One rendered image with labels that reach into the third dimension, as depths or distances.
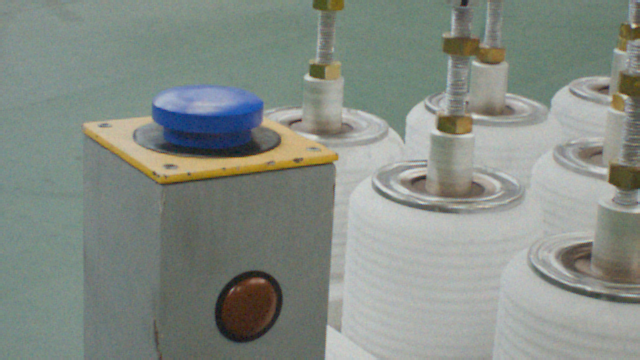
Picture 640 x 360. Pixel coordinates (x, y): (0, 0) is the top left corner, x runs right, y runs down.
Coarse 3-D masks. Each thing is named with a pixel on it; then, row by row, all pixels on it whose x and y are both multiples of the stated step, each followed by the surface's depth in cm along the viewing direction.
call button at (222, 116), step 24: (168, 96) 47; (192, 96) 47; (216, 96) 47; (240, 96) 47; (168, 120) 46; (192, 120) 45; (216, 120) 45; (240, 120) 46; (192, 144) 46; (216, 144) 46; (240, 144) 47
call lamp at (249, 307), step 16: (240, 288) 46; (256, 288) 46; (272, 288) 46; (224, 304) 46; (240, 304) 46; (256, 304) 46; (272, 304) 47; (224, 320) 46; (240, 320) 46; (256, 320) 46
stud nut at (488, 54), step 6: (480, 48) 78; (486, 48) 78; (492, 48) 78; (498, 48) 78; (504, 48) 78; (480, 54) 79; (486, 54) 78; (492, 54) 78; (498, 54) 78; (504, 54) 78; (480, 60) 79; (486, 60) 78; (492, 60) 78; (498, 60) 78
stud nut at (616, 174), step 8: (616, 160) 54; (608, 168) 54; (616, 168) 53; (624, 168) 53; (632, 168) 53; (608, 176) 54; (616, 176) 53; (624, 176) 53; (632, 176) 53; (616, 184) 53; (624, 184) 53; (632, 184) 53
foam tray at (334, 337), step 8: (336, 288) 70; (336, 296) 69; (328, 304) 69; (336, 304) 69; (328, 312) 69; (336, 312) 69; (328, 320) 69; (336, 320) 70; (328, 328) 65; (336, 328) 70; (328, 336) 64; (336, 336) 64; (344, 336) 64; (328, 344) 63; (336, 344) 63; (344, 344) 63; (352, 344) 63; (328, 352) 62; (336, 352) 62; (344, 352) 63; (352, 352) 63; (360, 352) 63
